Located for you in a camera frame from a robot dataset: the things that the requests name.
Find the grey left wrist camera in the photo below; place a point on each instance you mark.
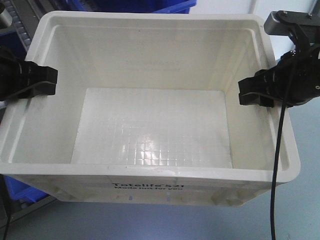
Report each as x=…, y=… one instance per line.
x=5, y=17

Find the white plastic tote bin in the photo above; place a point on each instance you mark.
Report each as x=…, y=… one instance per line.
x=146, y=110

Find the blue bin left shelf side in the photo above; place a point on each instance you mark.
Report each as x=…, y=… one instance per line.
x=16, y=190

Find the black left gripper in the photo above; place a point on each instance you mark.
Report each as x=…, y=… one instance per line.
x=39, y=80

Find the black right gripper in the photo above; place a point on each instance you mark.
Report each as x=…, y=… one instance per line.
x=260, y=89

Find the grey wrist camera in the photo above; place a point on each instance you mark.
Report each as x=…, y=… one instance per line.
x=5, y=17
x=280, y=23

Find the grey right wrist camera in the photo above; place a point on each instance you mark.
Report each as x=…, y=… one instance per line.
x=280, y=23

